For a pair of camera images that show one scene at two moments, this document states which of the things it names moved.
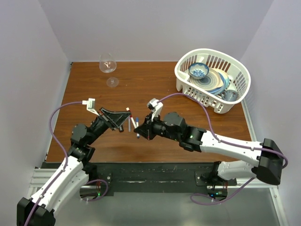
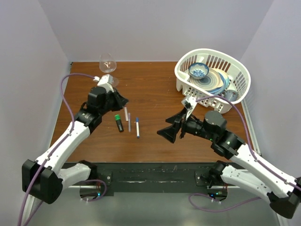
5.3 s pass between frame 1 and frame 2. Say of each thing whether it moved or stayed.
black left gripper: moved
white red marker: moved
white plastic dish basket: stayed
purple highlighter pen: stayed
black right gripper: moved
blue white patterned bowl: stayed
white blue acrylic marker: stayed
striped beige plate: stayed
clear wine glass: stayed
